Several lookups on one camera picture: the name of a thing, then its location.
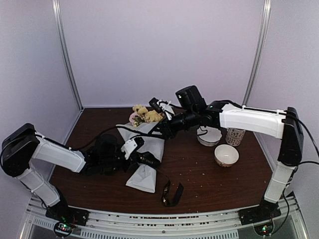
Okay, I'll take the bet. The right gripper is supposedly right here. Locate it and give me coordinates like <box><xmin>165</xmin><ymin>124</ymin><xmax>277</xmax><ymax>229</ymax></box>
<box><xmin>148</xmin><ymin>108</ymin><xmax>198</xmax><ymax>140</ymax></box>

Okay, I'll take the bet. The white wrapping paper sheet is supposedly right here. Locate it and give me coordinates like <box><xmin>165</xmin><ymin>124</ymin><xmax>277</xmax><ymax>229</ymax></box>
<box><xmin>117</xmin><ymin>122</ymin><xmax>164</xmax><ymax>193</ymax></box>

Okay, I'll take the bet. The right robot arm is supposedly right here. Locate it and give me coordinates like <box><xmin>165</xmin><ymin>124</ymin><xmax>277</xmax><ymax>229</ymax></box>
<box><xmin>149</xmin><ymin>85</ymin><xmax>306</xmax><ymax>220</ymax></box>

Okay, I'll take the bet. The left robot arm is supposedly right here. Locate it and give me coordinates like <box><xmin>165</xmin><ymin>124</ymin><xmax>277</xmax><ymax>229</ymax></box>
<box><xmin>0</xmin><ymin>123</ymin><xmax>144</xmax><ymax>221</ymax></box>

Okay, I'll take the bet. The scalloped white dish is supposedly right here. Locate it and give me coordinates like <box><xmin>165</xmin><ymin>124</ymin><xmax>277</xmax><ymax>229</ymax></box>
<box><xmin>196</xmin><ymin>127</ymin><xmax>222</xmax><ymax>147</ymax></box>

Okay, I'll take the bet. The round white bowl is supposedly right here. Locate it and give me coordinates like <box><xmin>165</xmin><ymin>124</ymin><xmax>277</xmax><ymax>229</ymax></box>
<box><xmin>214</xmin><ymin>144</ymin><xmax>239</xmax><ymax>168</ymax></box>

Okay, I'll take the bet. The patterned mug yellow inside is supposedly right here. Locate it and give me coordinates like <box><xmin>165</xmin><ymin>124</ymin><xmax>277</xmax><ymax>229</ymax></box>
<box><xmin>225</xmin><ymin>128</ymin><xmax>246</xmax><ymax>147</ymax></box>

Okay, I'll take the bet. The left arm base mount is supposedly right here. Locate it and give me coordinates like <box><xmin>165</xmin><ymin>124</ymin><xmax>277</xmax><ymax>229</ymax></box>
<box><xmin>41</xmin><ymin>200</ymin><xmax>89</xmax><ymax>239</ymax></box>

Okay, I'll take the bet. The front aluminium rail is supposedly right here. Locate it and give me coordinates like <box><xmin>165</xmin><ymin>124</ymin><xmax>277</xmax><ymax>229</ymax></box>
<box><xmin>21</xmin><ymin>191</ymin><xmax>306</xmax><ymax>239</ymax></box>

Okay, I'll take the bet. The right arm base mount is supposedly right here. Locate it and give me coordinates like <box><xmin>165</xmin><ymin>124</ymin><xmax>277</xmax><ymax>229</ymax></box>
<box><xmin>238</xmin><ymin>203</ymin><xmax>282</xmax><ymax>237</ymax></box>

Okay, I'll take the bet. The right aluminium frame post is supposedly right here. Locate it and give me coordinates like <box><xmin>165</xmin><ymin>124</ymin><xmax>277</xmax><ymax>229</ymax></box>
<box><xmin>242</xmin><ymin>0</ymin><xmax>272</xmax><ymax>105</ymax></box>

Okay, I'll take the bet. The aluminium frame post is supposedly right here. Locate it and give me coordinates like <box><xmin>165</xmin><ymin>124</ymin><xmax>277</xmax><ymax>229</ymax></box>
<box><xmin>242</xmin><ymin>0</ymin><xmax>272</xmax><ymax>105</ymax></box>
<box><xmin>52</xmin><ymin>0</ymin><xmax>84</xmax><ymax>111</ymax></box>

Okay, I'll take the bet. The left aluminium frame post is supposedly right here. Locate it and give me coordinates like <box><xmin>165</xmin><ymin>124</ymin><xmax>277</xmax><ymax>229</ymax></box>
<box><xmin>52</xmin><ymin>0</ymin><xmax>84</xmax><ymax>111</ymax></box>

